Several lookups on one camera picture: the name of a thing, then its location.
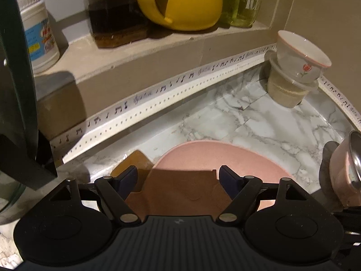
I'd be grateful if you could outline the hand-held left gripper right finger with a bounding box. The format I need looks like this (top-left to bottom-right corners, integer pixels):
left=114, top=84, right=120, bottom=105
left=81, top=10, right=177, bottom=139
left=218, top=165, right=308, bottom=224

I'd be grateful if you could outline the brown square pad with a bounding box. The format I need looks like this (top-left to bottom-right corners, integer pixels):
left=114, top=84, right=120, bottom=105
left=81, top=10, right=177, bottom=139
left=111, top=150, right=154, bottom=193

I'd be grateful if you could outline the pink steel-lined bowl with handle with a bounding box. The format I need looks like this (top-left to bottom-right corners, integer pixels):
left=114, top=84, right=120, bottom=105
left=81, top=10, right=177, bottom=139
left=329, top=130, right=361, bottom=208

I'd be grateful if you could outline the pink plate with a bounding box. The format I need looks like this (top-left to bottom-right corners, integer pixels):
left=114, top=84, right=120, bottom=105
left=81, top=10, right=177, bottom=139
left=124, top=140, right=296, bottom=223

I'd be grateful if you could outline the white music-note edge strip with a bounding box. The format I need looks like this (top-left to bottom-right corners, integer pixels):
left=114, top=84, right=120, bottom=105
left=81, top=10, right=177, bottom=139
left=50, top=43, right=361, bottom=165

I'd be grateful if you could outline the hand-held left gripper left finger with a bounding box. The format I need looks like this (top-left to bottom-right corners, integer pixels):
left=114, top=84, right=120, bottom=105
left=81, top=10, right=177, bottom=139
left=49, top=166, right=141, bottom=227

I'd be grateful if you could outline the yellow ceramic mug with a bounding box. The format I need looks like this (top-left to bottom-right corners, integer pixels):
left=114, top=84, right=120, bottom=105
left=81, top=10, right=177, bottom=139
left=136, top=0, right=223, bottom=31

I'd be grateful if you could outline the green glass bottle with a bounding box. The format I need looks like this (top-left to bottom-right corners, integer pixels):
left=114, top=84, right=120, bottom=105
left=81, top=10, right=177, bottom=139
left=237, top=0, right=265, bottom=29
left=218, top=0, right=243, bottom=28

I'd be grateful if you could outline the dark liquid glass jar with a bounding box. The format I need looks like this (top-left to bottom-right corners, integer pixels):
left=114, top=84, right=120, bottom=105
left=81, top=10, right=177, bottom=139
left=82, top=0, right=150, bottom=48

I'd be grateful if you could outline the white plastic jar blue label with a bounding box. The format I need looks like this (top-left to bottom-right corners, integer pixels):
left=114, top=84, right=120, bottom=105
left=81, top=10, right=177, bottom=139
left=15, top=0, right=60, bottom=74

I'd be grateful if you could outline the white bowl rose print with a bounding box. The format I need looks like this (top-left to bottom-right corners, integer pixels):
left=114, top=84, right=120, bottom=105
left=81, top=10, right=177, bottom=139
left=275, top=30, right=333, bottom=84

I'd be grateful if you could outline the clear lidded plastic container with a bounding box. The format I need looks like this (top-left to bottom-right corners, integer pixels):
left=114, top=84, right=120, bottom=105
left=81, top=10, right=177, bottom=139
left=266, top=49, right=319, bottom=108

